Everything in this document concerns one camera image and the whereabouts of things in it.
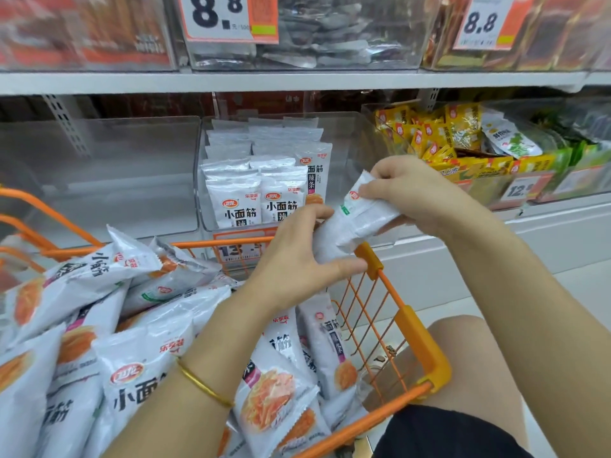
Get person's right hand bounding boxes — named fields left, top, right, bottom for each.
left=358, top=155, right=484, bottom=235

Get person's left hand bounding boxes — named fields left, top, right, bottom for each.
left=241, top=203, right=369, bottom=314

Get white snack packet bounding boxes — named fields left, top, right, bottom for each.
left=312, top=170, right=402, bottom=266

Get person's right forearm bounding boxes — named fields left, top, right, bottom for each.
left=446, top=205, right=611, bottom=458

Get person's left forearm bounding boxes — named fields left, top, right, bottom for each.
left=102, top=283, right=312, bottom=458

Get clear plastic bin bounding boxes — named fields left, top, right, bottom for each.
left=0, top=115, right=202, bottom=249
left=362, top=97, right=560, bottom=211
left=0, top=0, right=178, bottom=73
left=535, top=97, right=611, bottom=204
left=422, top=0, right=611, bottom=73
left=165, top=0, right=443, bottom=72
left=196, top=111, right=398, bottom=235

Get pile of yellow packets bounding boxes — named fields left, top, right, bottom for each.
left=375, top=102, right=516, bottom=181

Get row of white packets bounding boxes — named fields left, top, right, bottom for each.
left=200, top=116, right=333, bottom=230

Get white metal shelf board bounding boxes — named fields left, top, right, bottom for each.
left=0, top=69, right=611, bottom=97

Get white packet with green print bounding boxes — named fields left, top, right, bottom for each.
left=480, top=108, right=544, bottom=160

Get small orange price tag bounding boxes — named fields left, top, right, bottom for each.
left=505, top=173, right=543, bottom=202

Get person's leg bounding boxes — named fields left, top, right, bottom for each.
left=355, top=315, right=531, bottom=450

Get pile of silver packets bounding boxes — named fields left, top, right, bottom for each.
left=191, top=0, right=421, bottom=68

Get white metal shelf base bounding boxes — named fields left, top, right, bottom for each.
left=329, top=192, right=611, bottom=313

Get large orange price tag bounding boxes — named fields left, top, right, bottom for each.
left=178, top=0, right=280, bottom=45
left=452, top=0, right=516, bottom=52

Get black shorts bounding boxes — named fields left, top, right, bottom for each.
left=371, top=404, right=536, bottom=458

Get pile of green packets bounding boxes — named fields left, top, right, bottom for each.
left=513, top=138, right=611, bottom=196

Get pile of white packets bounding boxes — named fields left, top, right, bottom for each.
left=0, top=225, right=370, bottom=458

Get pile of dark red packets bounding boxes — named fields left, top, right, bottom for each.
left=425, top=0, right=611, bottom=69

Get perforated white shelf upright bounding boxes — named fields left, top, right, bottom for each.
left=41, top=94, right=92, bottom=159

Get orange wire shopping cart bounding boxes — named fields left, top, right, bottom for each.
left=0, top=186, right=453, bottom=458

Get thin gold bracelet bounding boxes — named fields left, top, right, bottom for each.
left=176, top=357, right=235, bottom=409

